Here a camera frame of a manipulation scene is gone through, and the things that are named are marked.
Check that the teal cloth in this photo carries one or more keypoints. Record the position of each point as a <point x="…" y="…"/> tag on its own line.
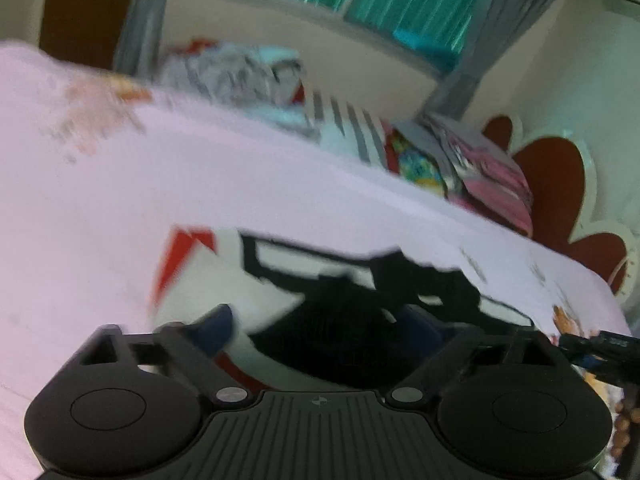
<point x="425" y="47"/>

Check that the grey curtain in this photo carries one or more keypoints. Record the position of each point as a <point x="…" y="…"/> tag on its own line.
<point x="495" y="35"/>
<point x="142" y="20"/>

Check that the scalloped red headboard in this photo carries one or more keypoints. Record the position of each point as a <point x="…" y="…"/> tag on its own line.
<point x="555" y="185"/>

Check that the pink floral bed sheet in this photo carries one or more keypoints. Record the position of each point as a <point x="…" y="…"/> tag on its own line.
<point x="150" y="185"/>

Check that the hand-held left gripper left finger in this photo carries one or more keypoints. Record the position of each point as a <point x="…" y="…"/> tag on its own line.
<point x="215" y="329"/>

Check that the brown wooden door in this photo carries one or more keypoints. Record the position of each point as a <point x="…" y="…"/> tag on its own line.
<point x="85" y="10"/>

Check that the striped white grey pillow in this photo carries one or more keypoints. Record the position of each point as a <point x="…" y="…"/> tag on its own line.
<point x="350" y="130"/>

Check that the striped knit sweater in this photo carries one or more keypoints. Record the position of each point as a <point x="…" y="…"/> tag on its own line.
<point x="225" y="260"/>

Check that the stack of folded pink clothes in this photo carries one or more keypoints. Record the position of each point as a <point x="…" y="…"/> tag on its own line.
<point x="490" y="180"/>

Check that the sliding window with teal blinds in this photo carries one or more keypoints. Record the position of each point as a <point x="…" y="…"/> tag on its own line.
<point x="400" y="0"/>

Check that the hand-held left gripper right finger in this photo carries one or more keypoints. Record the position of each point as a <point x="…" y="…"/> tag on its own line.
<point x="420" y="329"/>

